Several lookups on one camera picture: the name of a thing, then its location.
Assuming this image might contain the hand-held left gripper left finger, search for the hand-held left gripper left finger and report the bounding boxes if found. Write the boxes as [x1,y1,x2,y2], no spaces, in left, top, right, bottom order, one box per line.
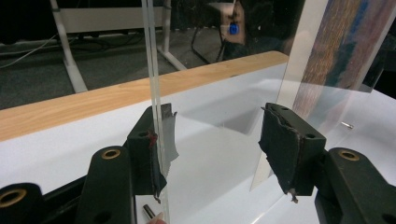
[125,102,180,203]

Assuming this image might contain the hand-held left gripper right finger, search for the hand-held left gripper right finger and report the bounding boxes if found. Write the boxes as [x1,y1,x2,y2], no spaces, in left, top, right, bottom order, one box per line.
[258,102,328,203]

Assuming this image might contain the clear acrylic photo frame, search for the clear acrylic photo frame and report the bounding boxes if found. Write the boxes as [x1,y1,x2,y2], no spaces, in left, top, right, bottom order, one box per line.
[141,0,396,224]

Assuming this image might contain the paper photo card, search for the paper photo card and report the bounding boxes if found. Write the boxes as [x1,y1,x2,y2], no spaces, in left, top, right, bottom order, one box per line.
[250,0,396,192]

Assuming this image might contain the white table mat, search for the white table mat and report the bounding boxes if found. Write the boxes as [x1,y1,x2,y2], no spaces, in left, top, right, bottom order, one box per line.
[0,61,396,224]

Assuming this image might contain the black metal chair legs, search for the black metal chair legs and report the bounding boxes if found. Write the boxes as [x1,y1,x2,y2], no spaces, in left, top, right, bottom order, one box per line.
[190,25,227,65]

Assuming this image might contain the brown box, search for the brown box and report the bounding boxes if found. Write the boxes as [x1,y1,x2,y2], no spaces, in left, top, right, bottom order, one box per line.
[217,0,248,47]

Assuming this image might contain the white metal desk frame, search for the white metal desk frame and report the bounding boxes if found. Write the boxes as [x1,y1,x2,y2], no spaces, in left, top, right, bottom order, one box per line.
[49,0,189,94]

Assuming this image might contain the black floor cables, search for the black floor cables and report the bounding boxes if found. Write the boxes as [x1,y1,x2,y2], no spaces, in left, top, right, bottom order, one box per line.
[74,29,145,52]

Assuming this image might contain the white floor cable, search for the white floor cable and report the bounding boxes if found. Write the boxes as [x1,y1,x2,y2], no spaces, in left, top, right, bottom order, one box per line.
[0,33,59,70]

